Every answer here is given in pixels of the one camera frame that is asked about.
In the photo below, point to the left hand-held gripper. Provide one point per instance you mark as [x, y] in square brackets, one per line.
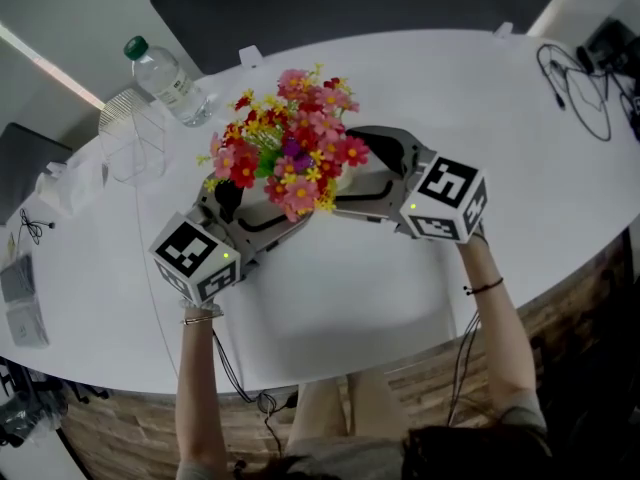
[190, 253]

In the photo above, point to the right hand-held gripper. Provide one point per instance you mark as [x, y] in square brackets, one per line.
[450, 188]

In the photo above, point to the red pink flowers white pot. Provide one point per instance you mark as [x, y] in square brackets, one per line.
[290, 148]

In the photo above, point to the person's right forearm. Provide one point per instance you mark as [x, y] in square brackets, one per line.
[500, 343]

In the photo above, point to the person's left forearm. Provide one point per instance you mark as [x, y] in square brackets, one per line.
[200, 393]

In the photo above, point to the large white oval table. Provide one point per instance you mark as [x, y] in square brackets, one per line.
[350, 293]

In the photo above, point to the clear acrylic container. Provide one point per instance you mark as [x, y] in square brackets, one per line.
[132, 138]

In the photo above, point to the clear water bottle green cap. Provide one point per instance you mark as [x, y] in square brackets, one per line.
[167, 85]

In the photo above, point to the black wrist band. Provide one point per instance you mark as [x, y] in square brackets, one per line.
[487, 286]

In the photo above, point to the clear plastic packet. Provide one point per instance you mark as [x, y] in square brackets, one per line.
[70, 185]

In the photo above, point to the person's left leg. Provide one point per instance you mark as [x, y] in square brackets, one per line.
[317, 408]

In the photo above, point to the person's leg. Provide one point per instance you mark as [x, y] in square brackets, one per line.
[375, 403]
[317, 408]

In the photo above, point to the person's right leg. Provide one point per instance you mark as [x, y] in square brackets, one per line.
[375, 403]

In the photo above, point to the small yellow item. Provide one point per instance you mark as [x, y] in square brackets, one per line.
[12, 245]

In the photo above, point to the white light strip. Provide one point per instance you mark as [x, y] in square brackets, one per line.
[560, 3]
[55, 73]

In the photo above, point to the black keyboard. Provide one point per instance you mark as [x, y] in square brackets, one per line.
[17, 280]

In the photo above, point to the black monitor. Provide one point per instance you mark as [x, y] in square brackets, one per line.
[607, 43]

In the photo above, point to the person's grey shirt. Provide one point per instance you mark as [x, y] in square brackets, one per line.
[350, 458]

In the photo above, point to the white partition bracket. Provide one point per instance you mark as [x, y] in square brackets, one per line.
[504, 30]
[56, 168]
[251, 56]

